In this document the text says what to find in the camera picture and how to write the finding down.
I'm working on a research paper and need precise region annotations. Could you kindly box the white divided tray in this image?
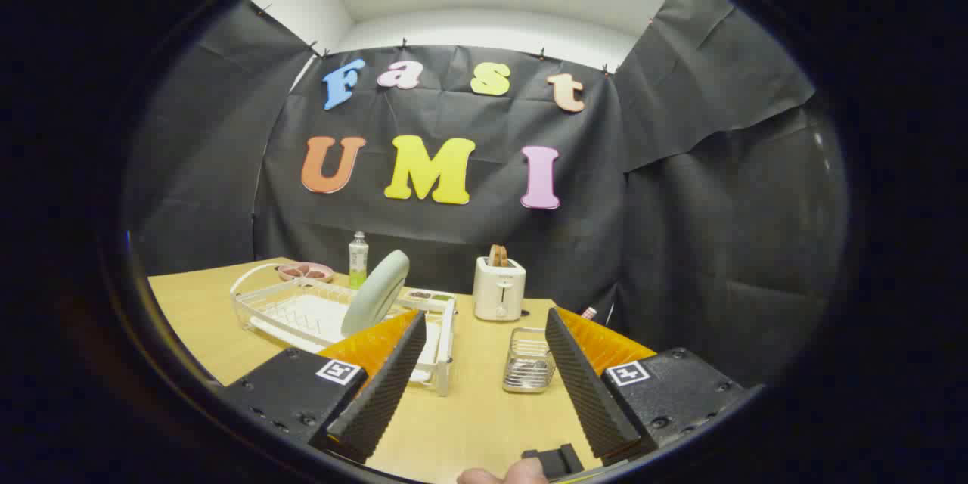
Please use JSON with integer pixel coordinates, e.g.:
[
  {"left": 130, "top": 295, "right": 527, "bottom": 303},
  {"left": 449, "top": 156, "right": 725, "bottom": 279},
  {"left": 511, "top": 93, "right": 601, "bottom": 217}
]
[{"left": 399, "top": 287, "right": 457, "bottom": 312}]

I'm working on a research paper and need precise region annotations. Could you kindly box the clear bottle with green drink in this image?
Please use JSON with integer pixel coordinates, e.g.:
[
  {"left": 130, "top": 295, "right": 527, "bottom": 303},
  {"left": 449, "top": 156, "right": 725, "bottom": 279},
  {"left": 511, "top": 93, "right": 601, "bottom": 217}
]
[{"left": 348, "top": 231, "right": 370, "bottom": 290}]

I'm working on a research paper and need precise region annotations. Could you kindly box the pink plate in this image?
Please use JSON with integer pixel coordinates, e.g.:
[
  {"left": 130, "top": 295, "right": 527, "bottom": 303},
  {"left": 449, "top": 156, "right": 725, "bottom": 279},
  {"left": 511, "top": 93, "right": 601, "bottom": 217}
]
[{"left": 277, "top": 262, "right": 334, "bottom": 284}]

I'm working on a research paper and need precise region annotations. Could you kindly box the white wire dish rack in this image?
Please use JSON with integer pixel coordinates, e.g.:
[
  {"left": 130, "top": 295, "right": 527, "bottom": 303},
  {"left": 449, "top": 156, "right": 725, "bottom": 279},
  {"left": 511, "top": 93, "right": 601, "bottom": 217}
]
[{"left": 229, "top": 262, "right": 457, "bottom": 397}]

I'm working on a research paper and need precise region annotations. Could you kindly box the grey-green plate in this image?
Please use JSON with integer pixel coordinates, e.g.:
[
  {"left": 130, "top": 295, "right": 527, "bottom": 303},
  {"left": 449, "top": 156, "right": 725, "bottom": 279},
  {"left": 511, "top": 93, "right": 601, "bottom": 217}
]
[{"left": 340, "top": 250, "right": 411, "bottom": 338}]

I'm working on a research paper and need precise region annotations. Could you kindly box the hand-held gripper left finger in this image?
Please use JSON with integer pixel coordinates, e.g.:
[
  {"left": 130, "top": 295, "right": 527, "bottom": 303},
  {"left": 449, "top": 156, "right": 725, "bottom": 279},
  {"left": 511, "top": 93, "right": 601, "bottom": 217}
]
[{"left": 218, "top": 309, "right": 429, "bottom": 465}]

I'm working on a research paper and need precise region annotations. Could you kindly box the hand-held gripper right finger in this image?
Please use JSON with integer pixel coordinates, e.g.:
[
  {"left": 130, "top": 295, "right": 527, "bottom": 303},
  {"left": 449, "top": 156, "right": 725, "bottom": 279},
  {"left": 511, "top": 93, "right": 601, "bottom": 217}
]
[{"left": 544, "top": 306, "right": 749, "bottom": 468}]

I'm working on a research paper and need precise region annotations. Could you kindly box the white toaster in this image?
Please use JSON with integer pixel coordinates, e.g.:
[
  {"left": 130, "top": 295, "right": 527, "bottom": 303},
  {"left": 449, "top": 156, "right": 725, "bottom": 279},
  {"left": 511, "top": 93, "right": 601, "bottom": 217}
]
[{"left": 473, "top": 257, "right": 527, "bottom": 322}]

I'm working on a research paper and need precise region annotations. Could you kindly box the silver wire basket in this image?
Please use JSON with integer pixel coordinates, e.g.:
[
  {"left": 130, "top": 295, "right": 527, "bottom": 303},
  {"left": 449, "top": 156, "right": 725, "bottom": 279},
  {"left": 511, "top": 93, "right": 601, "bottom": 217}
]
[{"left": 502, "top": 327, "right": 557, "bottom": 394}]

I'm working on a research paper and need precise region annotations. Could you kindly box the black backdrop cloth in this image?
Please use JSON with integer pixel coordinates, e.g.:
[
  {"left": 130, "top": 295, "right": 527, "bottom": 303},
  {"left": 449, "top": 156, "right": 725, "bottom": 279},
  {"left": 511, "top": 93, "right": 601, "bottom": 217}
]
[{"left": 125, "top": 0, "right": 852, "bottom": 394}]

